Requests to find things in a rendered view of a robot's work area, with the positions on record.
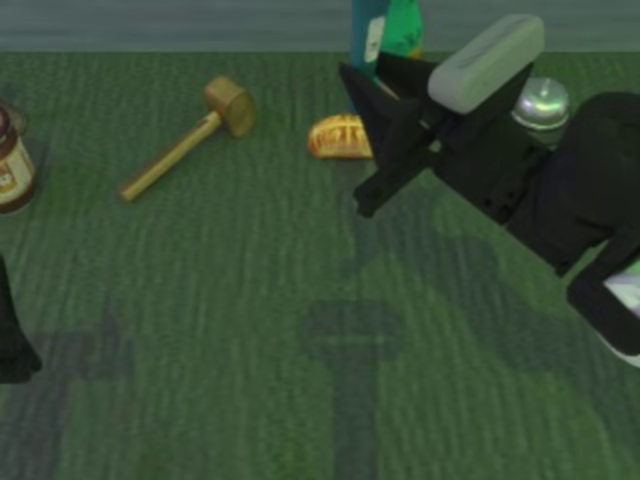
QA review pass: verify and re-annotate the brown jar with label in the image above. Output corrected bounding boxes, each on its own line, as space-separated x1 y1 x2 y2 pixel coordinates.
0 99 38 215

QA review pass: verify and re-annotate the silver call bell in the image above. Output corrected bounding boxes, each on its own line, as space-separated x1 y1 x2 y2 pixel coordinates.
510 76 571 150

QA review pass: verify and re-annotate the green bottle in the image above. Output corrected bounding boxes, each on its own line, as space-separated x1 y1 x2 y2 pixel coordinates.
381 0 425 62

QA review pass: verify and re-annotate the golden crusted bread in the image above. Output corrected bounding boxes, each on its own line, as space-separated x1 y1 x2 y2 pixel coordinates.
306 113 375 161

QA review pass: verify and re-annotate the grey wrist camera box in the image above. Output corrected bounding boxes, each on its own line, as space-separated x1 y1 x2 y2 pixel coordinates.
427 13 546 114

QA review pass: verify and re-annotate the wooden mallet hammer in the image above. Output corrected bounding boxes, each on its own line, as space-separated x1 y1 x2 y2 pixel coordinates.
117 74 257 204

